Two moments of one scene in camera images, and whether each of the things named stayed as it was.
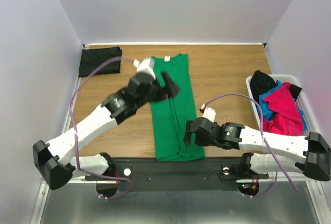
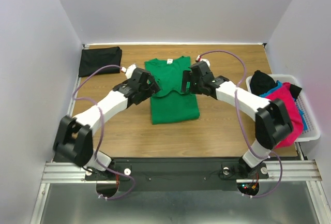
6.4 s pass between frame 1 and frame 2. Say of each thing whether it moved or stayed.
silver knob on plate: stayed
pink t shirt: stayed
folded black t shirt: stayed
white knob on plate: stayed
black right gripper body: moved
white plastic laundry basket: stayed
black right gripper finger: moved
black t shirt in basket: stayed
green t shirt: moved
